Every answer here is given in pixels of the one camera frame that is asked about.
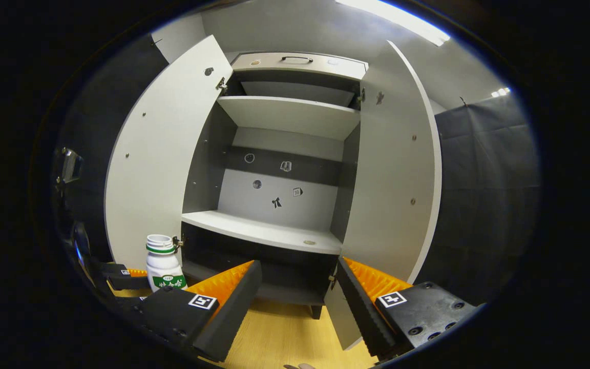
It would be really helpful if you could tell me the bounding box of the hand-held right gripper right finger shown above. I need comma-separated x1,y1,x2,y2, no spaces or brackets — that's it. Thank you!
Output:
336,256,480,362

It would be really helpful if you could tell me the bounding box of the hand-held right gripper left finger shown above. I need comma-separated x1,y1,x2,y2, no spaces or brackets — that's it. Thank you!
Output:
130,260,263,362

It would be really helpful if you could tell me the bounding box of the white bottle green label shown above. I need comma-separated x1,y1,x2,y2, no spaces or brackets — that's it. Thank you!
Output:
145,234,188,293

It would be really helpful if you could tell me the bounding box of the white cabinet door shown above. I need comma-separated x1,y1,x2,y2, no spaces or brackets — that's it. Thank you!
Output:
324,40,443,352
104,35,234,272

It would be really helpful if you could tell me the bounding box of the white and grey cabinet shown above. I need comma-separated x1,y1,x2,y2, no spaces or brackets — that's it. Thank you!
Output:
180,51,370,321

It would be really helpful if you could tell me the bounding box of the white cabinet shelf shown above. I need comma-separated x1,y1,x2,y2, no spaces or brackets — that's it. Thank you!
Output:
181,210,343,255
217,96,361,141

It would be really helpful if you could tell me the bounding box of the beige cabinet drawer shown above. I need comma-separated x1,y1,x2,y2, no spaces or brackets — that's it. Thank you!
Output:
231,52,369,81

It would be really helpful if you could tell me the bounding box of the long ceiling light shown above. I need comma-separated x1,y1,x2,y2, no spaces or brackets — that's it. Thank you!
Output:
336,0,450,47

